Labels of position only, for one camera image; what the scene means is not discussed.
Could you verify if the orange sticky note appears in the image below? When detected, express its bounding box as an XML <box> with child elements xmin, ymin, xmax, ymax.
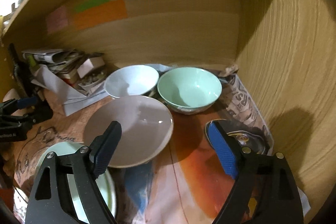
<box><xmin>72</xmin><ymin>0</ymin><xmax>127</xmax><ymax>30</ymax></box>

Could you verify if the white bowl with dark spots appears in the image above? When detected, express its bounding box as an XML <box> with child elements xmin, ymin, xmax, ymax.
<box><xmin>104</xmin><ymin>65</ymin><xmax>159</xmax><ymax>98</ymax></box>

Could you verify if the mint green bowl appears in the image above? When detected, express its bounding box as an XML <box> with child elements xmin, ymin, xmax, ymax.
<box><xmin>157</xmin><ymin>67</ymin><xmax>222</xmax><ymax>115</ymax></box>

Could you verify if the vintage newspaper print mat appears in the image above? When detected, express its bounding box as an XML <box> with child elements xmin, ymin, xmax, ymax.
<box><xmin>11</xmin><ymin>88</ymin><xmax>119</xmax><ymax>198</ymax></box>

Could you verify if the white folded card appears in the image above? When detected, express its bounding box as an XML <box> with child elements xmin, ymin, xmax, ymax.
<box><xmin>77</xmin><ymin>57</ymin><xmax>105</xmax><ymax>79</ymax></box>

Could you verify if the dark wine bottle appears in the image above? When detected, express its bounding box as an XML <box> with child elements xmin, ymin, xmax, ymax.
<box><xmin>8</xmin><ymin>43</ymin><xmax>42</xmax><ymax>103</ymax></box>

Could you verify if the mint green plate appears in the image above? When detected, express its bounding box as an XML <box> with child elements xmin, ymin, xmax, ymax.
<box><xmin>35</xmin><ymin>141</ymin><xmax>117</xmax><ymax>224</ymax></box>

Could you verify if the pinkish grey bowl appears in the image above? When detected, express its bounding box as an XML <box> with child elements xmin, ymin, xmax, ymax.
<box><xmin>83</xmin><ymin>96</ymin><xmax>174</xmax><ymax>168</ymax></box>

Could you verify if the green sticky note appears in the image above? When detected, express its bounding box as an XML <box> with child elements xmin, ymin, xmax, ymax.
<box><xmin>74</xmin><ymin>0</ymin><xmax>109</xmax><ymax>13</ymax></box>

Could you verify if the stack of papers and books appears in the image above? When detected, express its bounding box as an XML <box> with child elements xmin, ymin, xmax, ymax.
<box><xmin>22</xmin><ymin>49</ymin><xmax>87</xmax><ymax>84</ymax></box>

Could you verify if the small bowl of trinkets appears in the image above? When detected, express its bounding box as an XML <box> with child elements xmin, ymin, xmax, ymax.
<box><xmin>77</xmin><ymin>71</ymin><xmax>106</xmax><ymax>95</ymax></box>

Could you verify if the white plate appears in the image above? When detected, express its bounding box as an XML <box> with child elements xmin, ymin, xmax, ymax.
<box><xmin>13</xmin><ymin>187</ymin><xmax>29</xmax><ymax>223</ymax></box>

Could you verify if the pink sticky note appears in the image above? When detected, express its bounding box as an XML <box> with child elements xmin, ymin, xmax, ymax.
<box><xmin>46</xmin><ymin>6</ymin><xmax>69</xmax><ymax>34</ymax></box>

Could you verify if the white paper sheet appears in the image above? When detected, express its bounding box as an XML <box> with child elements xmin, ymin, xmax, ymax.
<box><xmin>31</xmin><ymin>65</ymin><xmax>108</xmax><ymax>117</ymax></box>

